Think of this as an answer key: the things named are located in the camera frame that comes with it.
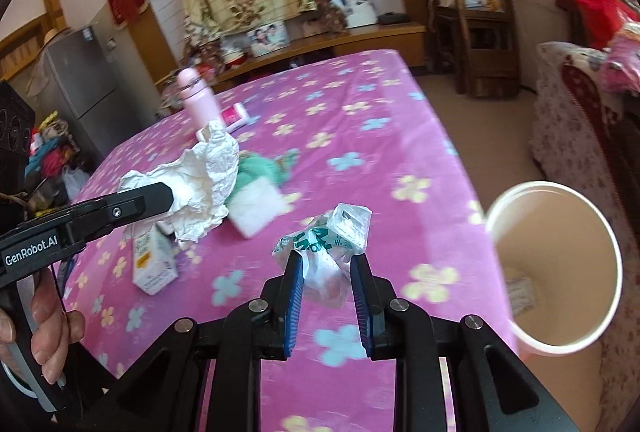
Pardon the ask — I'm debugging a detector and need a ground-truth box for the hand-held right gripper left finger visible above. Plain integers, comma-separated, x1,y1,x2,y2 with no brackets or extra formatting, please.
75,250,306,432

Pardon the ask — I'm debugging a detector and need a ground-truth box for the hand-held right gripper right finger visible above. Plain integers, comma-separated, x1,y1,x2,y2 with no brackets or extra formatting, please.
350,255,571,432

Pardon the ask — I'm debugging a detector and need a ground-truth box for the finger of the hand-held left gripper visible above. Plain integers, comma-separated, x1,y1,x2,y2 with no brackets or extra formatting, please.
65,182,175,246

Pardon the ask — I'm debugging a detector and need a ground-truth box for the clear plastic wrapper green print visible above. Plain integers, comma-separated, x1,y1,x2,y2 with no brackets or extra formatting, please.
271,202,374,311

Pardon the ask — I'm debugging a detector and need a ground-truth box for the white paper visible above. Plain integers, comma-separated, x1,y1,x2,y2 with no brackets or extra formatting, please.
118,119,241,243

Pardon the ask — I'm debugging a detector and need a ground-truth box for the person's left hand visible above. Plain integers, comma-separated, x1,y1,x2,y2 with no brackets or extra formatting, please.
0,269,87,384

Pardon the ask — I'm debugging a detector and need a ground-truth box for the small white green carton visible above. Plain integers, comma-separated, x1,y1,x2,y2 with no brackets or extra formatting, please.
131,224,179,297

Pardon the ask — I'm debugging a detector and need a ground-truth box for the pile of colourful clothes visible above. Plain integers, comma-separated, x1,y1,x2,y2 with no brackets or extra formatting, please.
25,112,94,209

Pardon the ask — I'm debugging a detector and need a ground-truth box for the pink bottle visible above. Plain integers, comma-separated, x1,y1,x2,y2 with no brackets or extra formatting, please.
176,67,221,143

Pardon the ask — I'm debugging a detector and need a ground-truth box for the crumpled green bag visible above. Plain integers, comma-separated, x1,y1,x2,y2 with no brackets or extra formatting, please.
235,149,301,201

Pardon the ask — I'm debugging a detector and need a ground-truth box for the grey refrigerator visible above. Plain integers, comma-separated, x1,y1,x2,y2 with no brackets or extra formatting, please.
37,24,156,168

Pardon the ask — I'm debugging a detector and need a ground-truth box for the pink white tube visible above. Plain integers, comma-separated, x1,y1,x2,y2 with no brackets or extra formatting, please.
196,103,251,143

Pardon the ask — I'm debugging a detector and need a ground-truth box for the straw hat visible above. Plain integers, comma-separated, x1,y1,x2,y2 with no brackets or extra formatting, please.
21,27,60,85

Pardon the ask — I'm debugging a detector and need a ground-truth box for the pink floral blanket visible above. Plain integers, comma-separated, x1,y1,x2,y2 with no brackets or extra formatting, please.
52,49,521,432

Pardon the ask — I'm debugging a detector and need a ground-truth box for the long wooden cabinet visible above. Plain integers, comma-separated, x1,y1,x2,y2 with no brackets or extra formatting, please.
160,23,429,89

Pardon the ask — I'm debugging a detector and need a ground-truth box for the sofa with floral cover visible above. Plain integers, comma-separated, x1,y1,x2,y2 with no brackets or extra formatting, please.
530,41,640,363

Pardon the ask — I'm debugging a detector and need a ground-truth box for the wooden shelf rack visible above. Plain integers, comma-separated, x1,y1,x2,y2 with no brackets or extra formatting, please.
417,0,521,99

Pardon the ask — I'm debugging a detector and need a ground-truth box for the white printed container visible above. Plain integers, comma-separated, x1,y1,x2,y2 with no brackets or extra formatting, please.
330,0,379,29

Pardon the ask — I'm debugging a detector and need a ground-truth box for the pink printed blanket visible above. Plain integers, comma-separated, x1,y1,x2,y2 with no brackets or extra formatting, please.
599,22,640,96

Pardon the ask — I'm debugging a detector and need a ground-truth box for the red plastic bag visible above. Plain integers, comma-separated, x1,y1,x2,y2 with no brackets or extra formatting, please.
572,0,640,51

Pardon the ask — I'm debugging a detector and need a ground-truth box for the photo frame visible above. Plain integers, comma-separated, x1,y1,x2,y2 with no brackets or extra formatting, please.
247,22,290,58

